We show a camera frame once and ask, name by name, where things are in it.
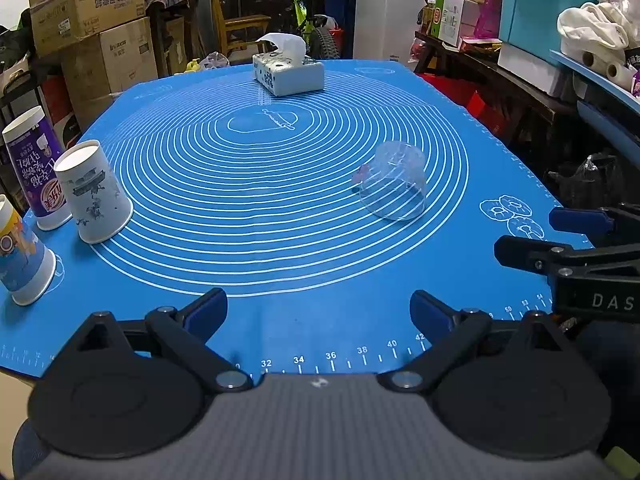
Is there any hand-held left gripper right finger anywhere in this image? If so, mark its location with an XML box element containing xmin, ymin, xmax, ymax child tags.
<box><xmin>377</xmin><ymin>289</ymin><xmax>592</xmax><ymax>394</ymax></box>

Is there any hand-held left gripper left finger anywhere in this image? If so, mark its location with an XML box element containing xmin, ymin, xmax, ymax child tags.
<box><xmin>50</xmin><ymin>287</ymin><xmax>254</xmax><ymax>394</ymax></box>

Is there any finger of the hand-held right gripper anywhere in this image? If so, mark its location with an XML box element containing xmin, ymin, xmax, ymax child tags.
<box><xmin>548</xmin><ymin>202</ymin><xmax>640</xmax><ymax>247</ymax></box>
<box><xmin>494</xmin><ymin>235</ymin><xmax>640</xmax><ymax>281</ymax></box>

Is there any clear plastic cup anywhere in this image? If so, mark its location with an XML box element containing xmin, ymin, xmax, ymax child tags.
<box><xmin>358</xmin><ymin>140</ymin><xmax>427</xmax><ymax>222</ymax></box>

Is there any white paper cup grey print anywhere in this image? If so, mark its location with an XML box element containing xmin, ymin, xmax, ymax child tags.
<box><xmin>53</xmin><ymin>140</ymin><xmax>135</xmax><ymax>245</ymax></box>

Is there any blue and yellow paper cup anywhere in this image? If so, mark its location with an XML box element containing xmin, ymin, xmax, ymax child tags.
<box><xmin>0</xmin><ymin>194</ymin><xmax>58</xmax><ymax>307</ymax></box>

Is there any purple paper cup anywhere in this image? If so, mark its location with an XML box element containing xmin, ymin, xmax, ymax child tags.
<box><xmin>2</xmin><ymin>106</ymin><xmax>75</xmax><ymax>232</ymax></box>

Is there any clear crumpled plastic bag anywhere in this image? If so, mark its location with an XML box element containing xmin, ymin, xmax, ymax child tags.
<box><xmin>554</xmin><ymin>152</ymin><xmax>622</xmax><ymax>209</ymax></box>

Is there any blue silicone baking mat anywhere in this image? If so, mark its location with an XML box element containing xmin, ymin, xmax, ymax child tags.
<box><xmin>0</xmin><ymin>58</ymin><xmax>596</xmax><ymax>387</ymax></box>

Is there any light blue shelf board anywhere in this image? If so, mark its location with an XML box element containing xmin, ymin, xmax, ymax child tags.
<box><xmin>549</xmin><ymin>49</ymin><xmax>640</xmax><ymax>108</ymax></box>

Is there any toilet paper roll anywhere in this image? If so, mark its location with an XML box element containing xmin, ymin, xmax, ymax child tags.
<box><xmin>560</xmin><ymin>39</ymin><xmax>609</xmax><ymax>69</ymax></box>
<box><xmin>599</xmin><ymin>56</ymin><xmax>639</xmax><ymax>92</ymax></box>

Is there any dark wooden bench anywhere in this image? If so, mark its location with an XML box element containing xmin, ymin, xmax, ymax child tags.
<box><xmin>413</xmin><ymin>30</ymin><xmax>583</xmax><ymax>166</ymax></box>

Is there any white foam box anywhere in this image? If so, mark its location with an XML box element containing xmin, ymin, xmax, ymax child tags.
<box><xmin>497</xmin><ymin>41</ymin><xmax>569</xmax><ymax>99</ymax></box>

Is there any red bag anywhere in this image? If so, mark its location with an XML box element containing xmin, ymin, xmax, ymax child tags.
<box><xmin>419</xmin><ymin>74</ymin><xmax>507</xmax><ymax>134</ymax></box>

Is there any white cloth bundle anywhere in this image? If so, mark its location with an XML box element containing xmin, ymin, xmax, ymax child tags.
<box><xmin>557</xmin><ymin>2</ymin><xmax>632</xmax><ymax>52</ymax></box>

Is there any teal plastic storage bin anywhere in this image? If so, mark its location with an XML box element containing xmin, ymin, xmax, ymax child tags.
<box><xmin>497</xmin><ymin>0</ymin><xmax>602</xmax><ymax>69</ymax></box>

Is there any pink plastic bag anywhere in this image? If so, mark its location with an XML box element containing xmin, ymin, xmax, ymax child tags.
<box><xmin>472</xmin><ymin>0</ymin><xmax>504</xmax><ymax>41</ymax></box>

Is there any green and white carton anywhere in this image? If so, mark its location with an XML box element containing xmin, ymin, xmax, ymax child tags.
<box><xmin>430</xmin><ymin>0</ymin><xmax>481</xmax><ymax>49</ymax></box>

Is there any white patterned tissue box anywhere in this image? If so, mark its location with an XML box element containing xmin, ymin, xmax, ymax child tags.
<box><xmin>252</xmin><ymin>32</ymin><xmax>325</xmax><ymax>97</ymax></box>

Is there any large cardboard box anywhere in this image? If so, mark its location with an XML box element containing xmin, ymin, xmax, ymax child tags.
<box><xmin>60</xmin><ymin>16</ymin><xmax>160</xmax><ymax>132</ymax></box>

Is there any white chest freezer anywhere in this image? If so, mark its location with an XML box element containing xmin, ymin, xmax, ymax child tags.
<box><xmin>352</xmin><ymin>0</ymin><xmax>431</xmax><ymax>64</ymax></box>

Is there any wooden chair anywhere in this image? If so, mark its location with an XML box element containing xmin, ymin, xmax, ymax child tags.
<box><xmin>206</xmin><ymin>0</ymin><xmax>274</xmax><ymax>59</ymax></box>

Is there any black bicycle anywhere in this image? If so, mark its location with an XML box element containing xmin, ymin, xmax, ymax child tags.
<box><xmin>240</xmin><ymin>0</ymin><xmax>351</xmax><ymax>61</ymax></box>

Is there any open cardboard box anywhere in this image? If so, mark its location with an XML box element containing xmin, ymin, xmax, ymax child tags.
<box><xmin>27</xmin><ymin>0</ymin><xmax>147</xmax><ymax>57</ymax></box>

